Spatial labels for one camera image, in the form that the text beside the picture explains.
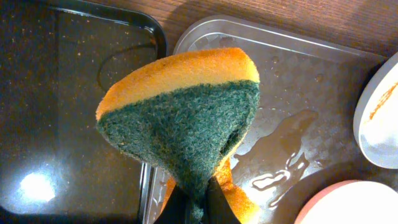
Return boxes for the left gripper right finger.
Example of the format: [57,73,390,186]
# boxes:
[203,177,241,224]

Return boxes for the brown translucent tray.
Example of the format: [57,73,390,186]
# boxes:
[138,14,398,224]

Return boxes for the white plate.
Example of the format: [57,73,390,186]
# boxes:
[294,180,397,224]

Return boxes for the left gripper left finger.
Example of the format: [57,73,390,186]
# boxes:
[154,186,189,224]

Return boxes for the green and orange sponge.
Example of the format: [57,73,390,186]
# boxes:
[96,47,260,223]

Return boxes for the grey-white plate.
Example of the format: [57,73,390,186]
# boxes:
[353,54,397,169]

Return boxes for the black tray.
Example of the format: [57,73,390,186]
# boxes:
[1,0,167,223]

